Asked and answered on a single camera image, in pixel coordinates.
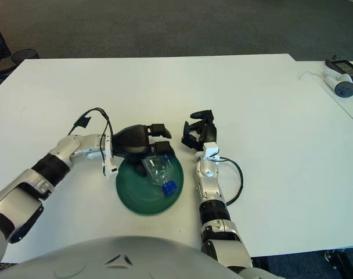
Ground white handheld controller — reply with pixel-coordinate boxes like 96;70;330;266
323;67;353;98

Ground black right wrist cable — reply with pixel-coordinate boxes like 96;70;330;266
218;156;244;206

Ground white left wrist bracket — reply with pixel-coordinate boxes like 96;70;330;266
102;135;118;177

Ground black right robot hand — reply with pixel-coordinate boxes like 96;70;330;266
181;109;218;152

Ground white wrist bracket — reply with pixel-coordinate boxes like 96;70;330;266
102;135;118;177
202;142;221;160

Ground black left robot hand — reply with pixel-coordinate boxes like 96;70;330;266
111;123;175;177

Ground grey robot torso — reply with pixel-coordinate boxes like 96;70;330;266
0;235;270;279

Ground green round plate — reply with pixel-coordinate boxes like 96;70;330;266
115;153;185;216

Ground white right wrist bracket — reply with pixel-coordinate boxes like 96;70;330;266
202;142;221;160

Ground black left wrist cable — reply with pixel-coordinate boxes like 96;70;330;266
67;107;113;160

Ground thin white cable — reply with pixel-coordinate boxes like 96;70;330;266
298;71;325;81

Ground black table foot caster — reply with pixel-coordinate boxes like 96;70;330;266
324;249;353;271

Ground black handheld device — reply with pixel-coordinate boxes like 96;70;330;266
325;55;353;78

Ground clear bottle with blue cap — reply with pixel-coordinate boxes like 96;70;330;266
141;155;177;197

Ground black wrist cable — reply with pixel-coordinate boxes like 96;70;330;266
218;156;244;206
67;107;113;160

